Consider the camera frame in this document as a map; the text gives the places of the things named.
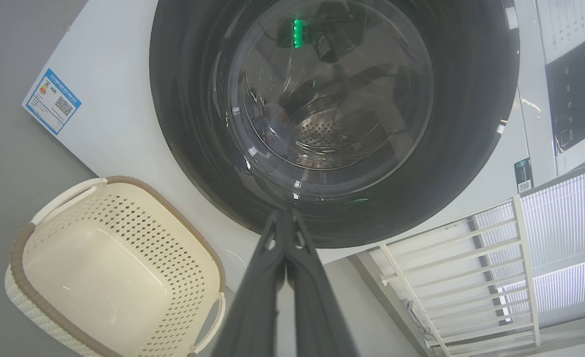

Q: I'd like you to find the white front-load washing machine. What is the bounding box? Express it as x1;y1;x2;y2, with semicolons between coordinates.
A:
21;0;585;294

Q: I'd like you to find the round dark washing machine door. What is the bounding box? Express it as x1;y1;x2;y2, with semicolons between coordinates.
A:
149;0;521;249

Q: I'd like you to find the steel perforated drum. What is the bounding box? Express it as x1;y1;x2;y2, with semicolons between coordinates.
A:
291;110;388;170

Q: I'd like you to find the blue energy label sticker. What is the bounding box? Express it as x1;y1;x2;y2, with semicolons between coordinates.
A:
21;67;83;136

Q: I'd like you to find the white window guard railing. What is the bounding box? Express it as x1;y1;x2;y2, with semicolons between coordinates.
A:
379;195;542;349

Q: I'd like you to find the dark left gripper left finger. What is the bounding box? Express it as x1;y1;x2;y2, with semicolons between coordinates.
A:
212;209;289;357

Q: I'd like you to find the cream perforated laundry basket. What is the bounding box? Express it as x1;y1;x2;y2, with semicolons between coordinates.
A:
4;176;227;357

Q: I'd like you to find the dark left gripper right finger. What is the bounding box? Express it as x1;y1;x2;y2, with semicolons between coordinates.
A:
285;209;360;357

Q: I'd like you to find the black control panel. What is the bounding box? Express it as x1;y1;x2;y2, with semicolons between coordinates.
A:
544;32;585;157

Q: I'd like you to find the small black QR sticker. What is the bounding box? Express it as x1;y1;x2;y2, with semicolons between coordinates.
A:
514;157;535;194

